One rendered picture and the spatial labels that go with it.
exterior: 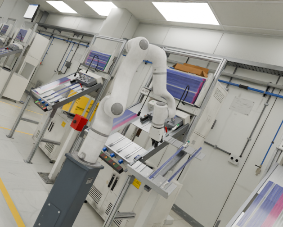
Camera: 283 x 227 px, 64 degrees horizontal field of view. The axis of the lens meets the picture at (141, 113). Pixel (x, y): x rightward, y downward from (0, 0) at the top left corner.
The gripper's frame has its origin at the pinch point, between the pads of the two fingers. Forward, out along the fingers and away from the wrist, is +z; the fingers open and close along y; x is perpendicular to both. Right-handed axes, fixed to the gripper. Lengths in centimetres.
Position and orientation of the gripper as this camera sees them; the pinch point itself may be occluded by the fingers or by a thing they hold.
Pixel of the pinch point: (154, 143)
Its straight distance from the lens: 163.7
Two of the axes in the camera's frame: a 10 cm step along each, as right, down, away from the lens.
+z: -0.9, 8.8, 4.6
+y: 7.4, 3.7, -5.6
